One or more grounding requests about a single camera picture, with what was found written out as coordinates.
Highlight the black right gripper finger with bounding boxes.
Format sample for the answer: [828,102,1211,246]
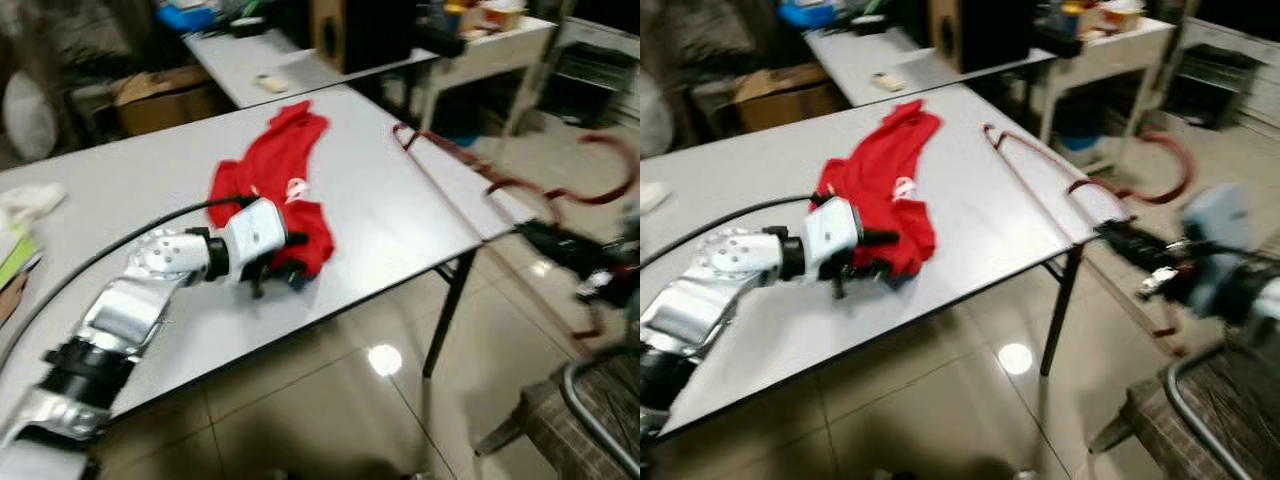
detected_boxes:
[1098,232,1164,269]
[1095,221,1173,255]
[515,222,591,256]
[518,233,581,269]

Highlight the red logo t-shirt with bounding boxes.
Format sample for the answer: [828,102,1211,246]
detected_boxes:
[815,98,943,281]
[207,100,336,281]

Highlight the red clothes hanger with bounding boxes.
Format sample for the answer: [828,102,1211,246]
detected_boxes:
[980,122,1196,356]
[392,122,641,341]

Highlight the white table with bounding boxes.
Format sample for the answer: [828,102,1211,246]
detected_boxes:
[0,85,541,431]
[185,15,556,131]
[805,15,1176,141]
[655,85,1136,436]

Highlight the blue bucket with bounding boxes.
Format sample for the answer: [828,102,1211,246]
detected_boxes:
[1055,95,1111,151]

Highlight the white pillow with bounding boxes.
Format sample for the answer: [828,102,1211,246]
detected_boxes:
[640,70,673,156]
[0,70,59,161]

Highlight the brown cardboard box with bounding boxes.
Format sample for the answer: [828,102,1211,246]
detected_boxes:
[112,65,226,136]
[732,62,846,131]

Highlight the black wooden speaker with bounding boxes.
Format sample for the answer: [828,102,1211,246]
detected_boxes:
[310,0,416,76]
[930,0,1036,73]

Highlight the beige food box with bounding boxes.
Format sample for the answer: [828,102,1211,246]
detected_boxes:
[480,3,526,33]
[1100,3,1146,33]

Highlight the blue bag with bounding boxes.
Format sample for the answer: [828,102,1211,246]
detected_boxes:
[155,0,216,31]
[778,0,836,29]

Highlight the green white papers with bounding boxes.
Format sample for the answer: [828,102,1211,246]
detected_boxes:
[0,222,43,291]

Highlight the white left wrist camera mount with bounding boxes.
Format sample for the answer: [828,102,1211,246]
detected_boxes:
[222,197,289,281]
[805,195,866,281]

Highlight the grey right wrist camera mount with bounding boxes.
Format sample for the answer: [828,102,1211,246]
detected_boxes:
[1180,185,1251,319]

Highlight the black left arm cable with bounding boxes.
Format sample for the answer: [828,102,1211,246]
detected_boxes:
[640,192,833,269]
[0,195,251,376]

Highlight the brown stool metal frame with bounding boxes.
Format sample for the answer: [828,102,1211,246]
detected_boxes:
[475,355,641,480]
[1090,345,1280,480]

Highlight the black wire basket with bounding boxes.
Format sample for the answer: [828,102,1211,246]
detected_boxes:
[545,40,641,126]
[1165,45,1266,131]

